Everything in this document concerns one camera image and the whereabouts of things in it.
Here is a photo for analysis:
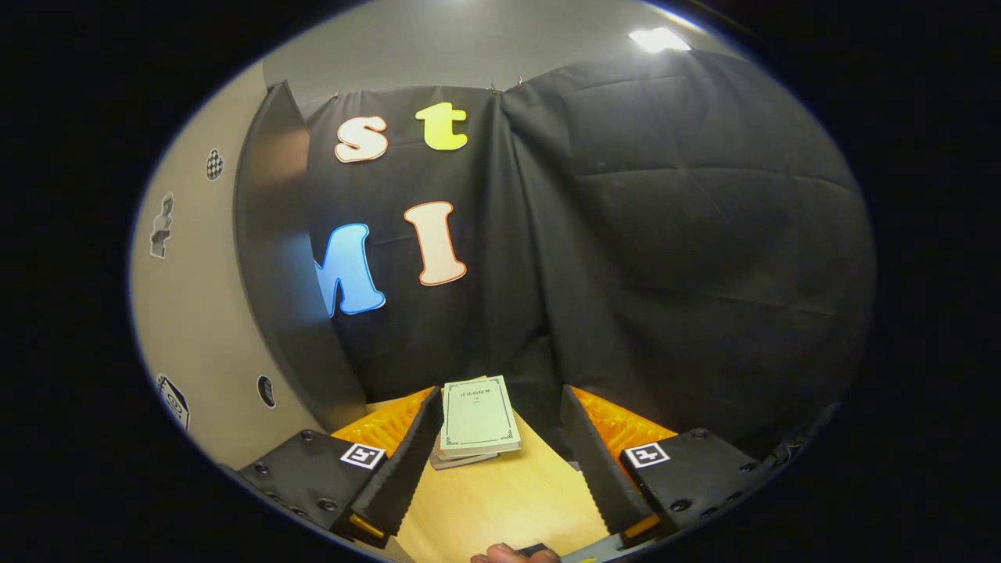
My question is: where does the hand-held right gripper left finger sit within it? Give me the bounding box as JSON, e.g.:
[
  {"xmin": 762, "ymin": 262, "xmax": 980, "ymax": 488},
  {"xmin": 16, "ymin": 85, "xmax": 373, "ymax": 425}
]
[{"xmin": 235, "ymin": 385, "xmax": 446, "ymax": 550}]

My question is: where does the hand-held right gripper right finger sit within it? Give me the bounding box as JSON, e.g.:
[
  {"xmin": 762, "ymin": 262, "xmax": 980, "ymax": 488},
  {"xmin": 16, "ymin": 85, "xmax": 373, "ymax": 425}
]
[{"xmin": 559, "ymin": 384, "xmax": 775, "ymax": 550}]

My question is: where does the pale green book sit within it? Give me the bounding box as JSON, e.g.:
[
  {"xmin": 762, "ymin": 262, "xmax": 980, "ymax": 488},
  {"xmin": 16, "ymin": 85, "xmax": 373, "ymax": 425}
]
[{"xmin": 438, "ymin": 375, "xmax": 522, "ymax": 459}]

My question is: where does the black backdrop cloth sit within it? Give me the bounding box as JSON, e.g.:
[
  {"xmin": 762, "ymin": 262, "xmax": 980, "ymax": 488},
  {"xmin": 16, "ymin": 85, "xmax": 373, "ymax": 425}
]
[{"xmin": 301, "ymin": 51, "xmax": 877, "ymax": 470}]

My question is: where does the ceiling light panel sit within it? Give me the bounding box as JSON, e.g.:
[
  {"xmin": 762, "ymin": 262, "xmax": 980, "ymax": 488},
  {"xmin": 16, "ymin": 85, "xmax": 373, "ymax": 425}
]
[{"xmin": 627, "ymin": 27, "xmax": 692, "ymax": 54}]

